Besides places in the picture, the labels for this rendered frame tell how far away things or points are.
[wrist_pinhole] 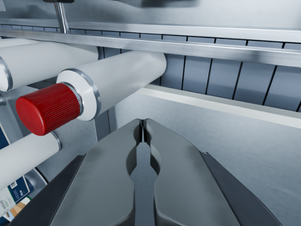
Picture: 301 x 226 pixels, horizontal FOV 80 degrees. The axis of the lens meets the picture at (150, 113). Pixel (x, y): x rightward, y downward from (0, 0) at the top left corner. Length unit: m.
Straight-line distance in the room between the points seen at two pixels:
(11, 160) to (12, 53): 0.34
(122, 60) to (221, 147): 0.27
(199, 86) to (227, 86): 0.04
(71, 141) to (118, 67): 0.40
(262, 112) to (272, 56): 0.09
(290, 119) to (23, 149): 0.56
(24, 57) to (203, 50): 0.22
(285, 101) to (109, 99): 0.22
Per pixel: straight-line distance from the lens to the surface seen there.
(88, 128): 0.48
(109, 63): 0.20
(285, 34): 0.27
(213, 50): 0.19
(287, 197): 0.45
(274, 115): 0.26
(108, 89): 0.17
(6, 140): 0.81
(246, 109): 0.25
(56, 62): 0.30
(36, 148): 0.59
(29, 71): 0.28
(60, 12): 0.30
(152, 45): 0.21
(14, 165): 0.57
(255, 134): 0.37
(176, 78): 0.30
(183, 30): 0.28
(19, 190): 0.95
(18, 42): 0.37
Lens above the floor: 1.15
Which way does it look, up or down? 52 degrees down
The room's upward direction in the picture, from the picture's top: 133 degrees counter-clockwise
